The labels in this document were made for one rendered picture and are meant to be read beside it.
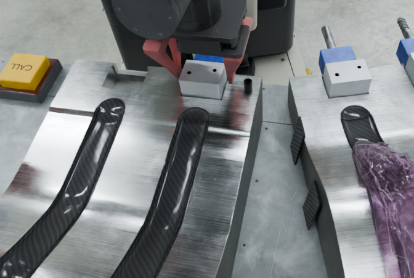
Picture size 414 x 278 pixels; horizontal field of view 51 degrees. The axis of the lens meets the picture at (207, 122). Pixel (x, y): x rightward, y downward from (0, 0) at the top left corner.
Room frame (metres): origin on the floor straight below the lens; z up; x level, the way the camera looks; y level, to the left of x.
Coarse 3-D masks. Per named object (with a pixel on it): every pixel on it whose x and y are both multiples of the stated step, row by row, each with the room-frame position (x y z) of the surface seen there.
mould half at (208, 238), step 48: (96, 96) 0.39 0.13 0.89; (144, 96) 0.38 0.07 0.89; (240, 96) 0.35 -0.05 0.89; (48, 144) 0.33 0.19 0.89; (144, 144) 0.30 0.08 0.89; (240, 144) 0.28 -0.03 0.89; (48, 192) 0.26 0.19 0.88; (96, 192) 0.25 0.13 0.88; (144, 192) 0.24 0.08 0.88; (192, 192) 0.23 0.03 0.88; (240, 192) 0.23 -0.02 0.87; (0, 240) 0.20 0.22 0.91; (96, 240) 0.19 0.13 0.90; (192, 240) 0.18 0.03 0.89
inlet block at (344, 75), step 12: (324, 36) 0.46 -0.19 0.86; (336, 48) 0.42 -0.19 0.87; (348, 48) 0.41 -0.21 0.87; (324, 60) 0.40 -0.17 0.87; (336, 60) 0.40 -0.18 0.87; (348, 60) 0.38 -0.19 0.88; (360, 60) 0.38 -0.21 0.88; (324, 72) 0.38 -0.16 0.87; (336, 72) 0.36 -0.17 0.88; (348, 72) 0.36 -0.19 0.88; (360, 72) 0.36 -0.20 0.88; (324, 84) 0.37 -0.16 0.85; (336, 84) 0.35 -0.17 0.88; (348, 84) 0.35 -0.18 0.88; (360, 84) 0.34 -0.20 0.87; (336, 96) 0.35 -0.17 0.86
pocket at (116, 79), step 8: (112, 72) 0.44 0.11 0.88; (120, 72) 0.44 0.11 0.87; (128, 72) 0.44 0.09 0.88; (136, 72) 0.44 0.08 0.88; (112, 80) 0.43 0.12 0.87; (120, 80) 0.44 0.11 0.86; (128, 80) 0.44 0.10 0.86; (136, 80) 0.43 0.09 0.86; (120, 88) 0.42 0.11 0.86; (128, 88) 0.42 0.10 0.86; (136, 88) 0.42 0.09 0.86
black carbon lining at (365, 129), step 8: (344, 112) 0.32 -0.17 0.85; (352, 112) 0.32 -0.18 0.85; (360, 112) 0.32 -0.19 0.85; (368, 112) 0.31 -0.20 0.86; (344, 120) 0.31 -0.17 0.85; (352, 120) 0.31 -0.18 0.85; (360, 120) 0.31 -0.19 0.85; (368, 120) 0.30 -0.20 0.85; (344, 128) 0.30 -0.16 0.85; (352, 128) 0.30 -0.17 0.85; (360, 128) 0.30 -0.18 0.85; (368, 128) 0.29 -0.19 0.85; (376, 128) 0.29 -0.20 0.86; (352, 136) 0.29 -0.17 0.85; (360, 136) 0.29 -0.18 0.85; (368, 136) 0.28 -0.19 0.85; (376, 136) 0.28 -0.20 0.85; (352, 144) 0.27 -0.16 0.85
